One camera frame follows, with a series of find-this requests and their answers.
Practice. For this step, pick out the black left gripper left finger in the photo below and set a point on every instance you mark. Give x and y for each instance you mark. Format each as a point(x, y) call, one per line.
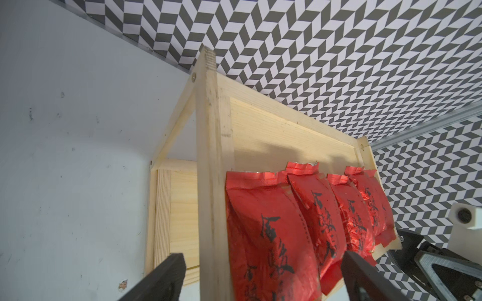
point(164, 283)

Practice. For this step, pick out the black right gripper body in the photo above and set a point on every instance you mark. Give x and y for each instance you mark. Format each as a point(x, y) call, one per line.
point(441, 272)

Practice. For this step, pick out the light wooden two-tier shelf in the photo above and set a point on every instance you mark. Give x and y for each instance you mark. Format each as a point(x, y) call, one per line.
point(239, 130)

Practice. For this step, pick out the red tea bag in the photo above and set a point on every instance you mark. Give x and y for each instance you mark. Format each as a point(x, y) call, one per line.
point(270, 250)
point(322, 214)
point(376, 201)
point(355, 216)

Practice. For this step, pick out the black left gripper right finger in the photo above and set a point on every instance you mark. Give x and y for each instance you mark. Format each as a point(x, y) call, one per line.
point(363, 282)

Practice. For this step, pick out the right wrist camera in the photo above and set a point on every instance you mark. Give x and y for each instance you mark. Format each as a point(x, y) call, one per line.
point(465, 237)

